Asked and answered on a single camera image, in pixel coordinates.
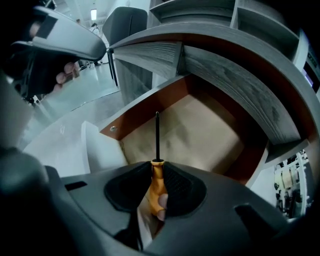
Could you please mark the ceiling light panel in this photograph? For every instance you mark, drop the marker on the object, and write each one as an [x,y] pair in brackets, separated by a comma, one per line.
[94,14]

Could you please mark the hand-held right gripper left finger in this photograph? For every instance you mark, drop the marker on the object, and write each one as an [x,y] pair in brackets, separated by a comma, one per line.
[100,220]

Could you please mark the grey wooden desk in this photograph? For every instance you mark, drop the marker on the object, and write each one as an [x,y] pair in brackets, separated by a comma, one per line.
[250,82]

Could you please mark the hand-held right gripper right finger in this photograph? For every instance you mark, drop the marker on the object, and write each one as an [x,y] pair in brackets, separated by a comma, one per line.
[212,225]

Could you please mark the person's right hand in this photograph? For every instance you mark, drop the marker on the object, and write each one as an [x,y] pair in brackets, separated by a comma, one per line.
[163,201]

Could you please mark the person's light grey trousers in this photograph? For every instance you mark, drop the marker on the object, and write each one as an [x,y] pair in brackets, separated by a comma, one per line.
[12,112]

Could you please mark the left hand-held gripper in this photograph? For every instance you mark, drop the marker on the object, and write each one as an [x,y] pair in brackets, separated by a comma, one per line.
[35,72]

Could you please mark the black chair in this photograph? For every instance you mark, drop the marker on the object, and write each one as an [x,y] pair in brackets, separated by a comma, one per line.
[125,22]

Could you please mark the wooden desk drawer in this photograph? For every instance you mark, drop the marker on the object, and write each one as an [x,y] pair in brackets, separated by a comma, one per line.
[200,135]

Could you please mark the person's left hand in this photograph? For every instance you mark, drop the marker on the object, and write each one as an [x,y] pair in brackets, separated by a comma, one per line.
[67,72]

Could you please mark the grey wooden shelf hutch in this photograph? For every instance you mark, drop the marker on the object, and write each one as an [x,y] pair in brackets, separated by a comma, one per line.
[262,25]

